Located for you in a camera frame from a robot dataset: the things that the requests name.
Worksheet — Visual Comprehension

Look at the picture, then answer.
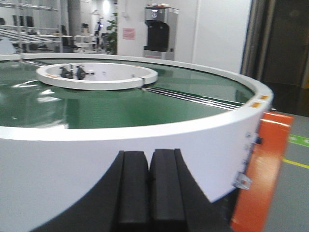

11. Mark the pink wall notice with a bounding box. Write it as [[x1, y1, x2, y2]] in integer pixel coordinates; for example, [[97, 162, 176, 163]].
[[123, 28, 136, 40]]

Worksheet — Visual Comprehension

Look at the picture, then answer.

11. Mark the green conveyor belt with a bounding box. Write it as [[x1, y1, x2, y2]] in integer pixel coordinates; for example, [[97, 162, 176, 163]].
[[0, 61, 253, 129]]

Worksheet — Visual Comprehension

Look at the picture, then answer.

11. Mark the green indoor plant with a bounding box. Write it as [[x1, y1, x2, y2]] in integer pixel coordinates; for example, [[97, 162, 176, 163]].
[[106, 13, 118, 55]]

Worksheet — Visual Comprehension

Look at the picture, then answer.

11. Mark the black bearing mount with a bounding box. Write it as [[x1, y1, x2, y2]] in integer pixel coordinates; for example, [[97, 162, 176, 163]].
[[76, 65, 95, 80], [60, 67, 72, 79]]

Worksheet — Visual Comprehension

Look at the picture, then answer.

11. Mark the white inner conveyor ring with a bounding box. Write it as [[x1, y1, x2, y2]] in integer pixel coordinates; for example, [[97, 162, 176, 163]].
[[35, 62, 159, 91]]

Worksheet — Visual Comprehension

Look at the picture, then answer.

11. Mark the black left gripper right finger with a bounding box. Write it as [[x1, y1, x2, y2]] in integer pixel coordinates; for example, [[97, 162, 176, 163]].
[[150, 149, 232, 232]]

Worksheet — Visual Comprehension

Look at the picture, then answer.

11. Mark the black silver water dispenser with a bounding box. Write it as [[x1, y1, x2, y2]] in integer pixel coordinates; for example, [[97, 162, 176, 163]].
[[143, 5, 179, 60]]

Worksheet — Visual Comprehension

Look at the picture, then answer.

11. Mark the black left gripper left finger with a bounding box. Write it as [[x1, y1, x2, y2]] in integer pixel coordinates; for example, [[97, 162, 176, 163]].
[[36, 151, 149, 232]]

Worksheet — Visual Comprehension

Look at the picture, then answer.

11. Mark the white round conveyor rim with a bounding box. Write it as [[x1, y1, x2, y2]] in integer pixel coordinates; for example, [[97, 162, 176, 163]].
[[0, 53, 273, 232]]

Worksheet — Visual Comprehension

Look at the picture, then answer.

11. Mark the black bearing mount left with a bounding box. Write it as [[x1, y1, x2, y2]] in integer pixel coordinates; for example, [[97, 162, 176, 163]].
[[60, 67, 72, 79]]

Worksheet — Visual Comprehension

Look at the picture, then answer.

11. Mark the orange control box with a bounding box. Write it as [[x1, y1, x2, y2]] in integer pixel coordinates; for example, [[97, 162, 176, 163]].
[[231, 112, 294, 232]]

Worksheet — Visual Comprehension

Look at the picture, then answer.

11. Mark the black bearing mount right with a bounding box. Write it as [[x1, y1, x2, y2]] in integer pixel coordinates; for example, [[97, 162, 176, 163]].
[[76, 65, 95, 80]]

